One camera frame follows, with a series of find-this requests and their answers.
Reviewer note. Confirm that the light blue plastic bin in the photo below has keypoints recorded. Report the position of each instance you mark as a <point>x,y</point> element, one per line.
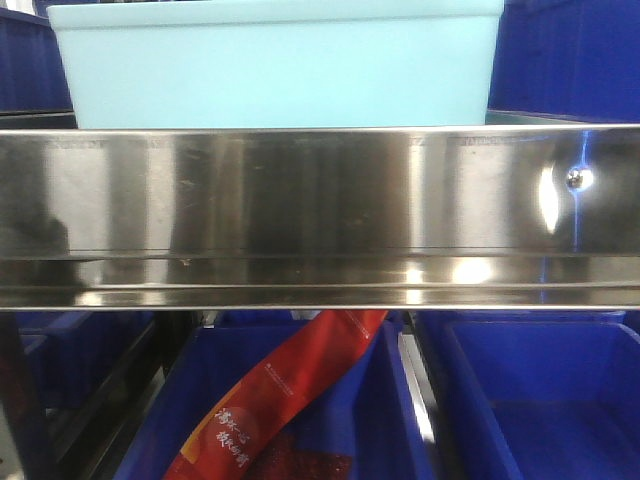
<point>277,64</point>

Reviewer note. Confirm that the blue bin holding red package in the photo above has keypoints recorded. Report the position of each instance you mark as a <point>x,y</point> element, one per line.
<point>363,427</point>

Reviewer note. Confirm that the blue bin lower right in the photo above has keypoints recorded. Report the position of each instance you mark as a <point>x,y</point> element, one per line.
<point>537,396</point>

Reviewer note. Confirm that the blue bin lower left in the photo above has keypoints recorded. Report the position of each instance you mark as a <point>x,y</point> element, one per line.
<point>71,353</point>

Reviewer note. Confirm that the blue bin upper right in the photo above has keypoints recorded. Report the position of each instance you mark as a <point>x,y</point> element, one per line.
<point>568,58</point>

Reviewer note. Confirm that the blue bin upper left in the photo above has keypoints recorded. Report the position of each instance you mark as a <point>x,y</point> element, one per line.
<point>32,74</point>

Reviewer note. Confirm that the red snack package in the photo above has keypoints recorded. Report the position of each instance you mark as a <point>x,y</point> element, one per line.
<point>235,431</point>

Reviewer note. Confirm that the round steel bolt head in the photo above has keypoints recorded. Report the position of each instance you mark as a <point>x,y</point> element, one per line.
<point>579,179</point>

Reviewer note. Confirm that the stainless steel shelf rail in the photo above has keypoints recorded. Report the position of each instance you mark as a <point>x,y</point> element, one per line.
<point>421,218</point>

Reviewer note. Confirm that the dark steel rack frame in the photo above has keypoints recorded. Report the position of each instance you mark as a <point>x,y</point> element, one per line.
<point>85,442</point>

